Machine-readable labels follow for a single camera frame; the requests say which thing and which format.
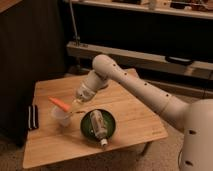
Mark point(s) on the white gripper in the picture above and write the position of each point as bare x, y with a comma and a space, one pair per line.
83, 94

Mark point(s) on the orange pepper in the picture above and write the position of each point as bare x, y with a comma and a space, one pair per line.
65, 107

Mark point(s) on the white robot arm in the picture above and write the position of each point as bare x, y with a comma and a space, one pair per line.
194, 120

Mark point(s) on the translucent white cup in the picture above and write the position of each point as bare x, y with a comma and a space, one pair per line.
62, 117

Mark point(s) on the wooden table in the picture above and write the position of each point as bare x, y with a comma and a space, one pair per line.
51, 143

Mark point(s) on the green plate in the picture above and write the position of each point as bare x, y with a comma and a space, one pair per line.
86, 126

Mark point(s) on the white plastic bottle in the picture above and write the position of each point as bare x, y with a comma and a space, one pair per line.
99, 127

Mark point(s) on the metal pole stand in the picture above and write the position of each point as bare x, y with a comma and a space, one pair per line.
76, 35

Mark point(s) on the dark curtain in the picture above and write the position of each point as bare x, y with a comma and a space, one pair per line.
31, 49

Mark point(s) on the metal table leg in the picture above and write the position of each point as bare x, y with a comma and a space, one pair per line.
146, 148

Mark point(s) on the wooden shelf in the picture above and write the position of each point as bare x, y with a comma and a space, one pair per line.
147, 7

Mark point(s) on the long metal rail beam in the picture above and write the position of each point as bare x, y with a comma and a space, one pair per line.
196, 69

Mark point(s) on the black handle on rail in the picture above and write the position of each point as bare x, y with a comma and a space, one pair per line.
184, 62

